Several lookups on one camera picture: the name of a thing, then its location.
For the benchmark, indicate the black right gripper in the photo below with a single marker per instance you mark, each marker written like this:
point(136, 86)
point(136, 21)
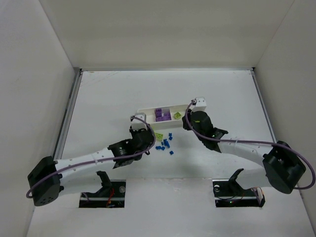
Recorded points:
point(186, 121)

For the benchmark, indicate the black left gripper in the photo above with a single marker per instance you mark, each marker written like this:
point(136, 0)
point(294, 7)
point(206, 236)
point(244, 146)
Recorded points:
point(135, 131)

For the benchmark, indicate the green lego brick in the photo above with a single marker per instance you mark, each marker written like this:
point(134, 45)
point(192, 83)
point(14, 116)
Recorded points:
point(159, 136)
point(177, 116)

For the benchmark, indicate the purple lego brick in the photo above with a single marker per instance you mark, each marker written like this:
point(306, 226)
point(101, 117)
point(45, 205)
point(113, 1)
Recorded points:
point(165, 117)

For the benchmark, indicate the purple curved studded lego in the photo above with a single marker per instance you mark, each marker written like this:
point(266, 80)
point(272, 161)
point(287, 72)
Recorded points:
point(158, 112)

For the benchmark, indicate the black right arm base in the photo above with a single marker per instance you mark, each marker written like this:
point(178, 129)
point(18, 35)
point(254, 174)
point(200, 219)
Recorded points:
point(228, 193)

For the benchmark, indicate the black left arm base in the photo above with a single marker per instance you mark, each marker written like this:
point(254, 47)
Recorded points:
point(111, 194)

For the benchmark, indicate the large blue curved lego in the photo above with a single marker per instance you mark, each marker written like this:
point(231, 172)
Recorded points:
point(166, 143)

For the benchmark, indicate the white three-compartment container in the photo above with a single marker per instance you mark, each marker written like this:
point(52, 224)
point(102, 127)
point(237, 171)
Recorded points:
point(173, 123)

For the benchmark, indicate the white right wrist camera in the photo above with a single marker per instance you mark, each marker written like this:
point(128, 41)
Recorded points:
point(199, 104)

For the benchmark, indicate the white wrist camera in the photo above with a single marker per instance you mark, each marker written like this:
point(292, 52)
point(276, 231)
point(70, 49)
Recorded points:
point(199, 104)
point(138, 122)

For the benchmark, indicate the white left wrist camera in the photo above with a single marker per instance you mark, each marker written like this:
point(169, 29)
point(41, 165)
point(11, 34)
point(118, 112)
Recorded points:
point(138, 122)

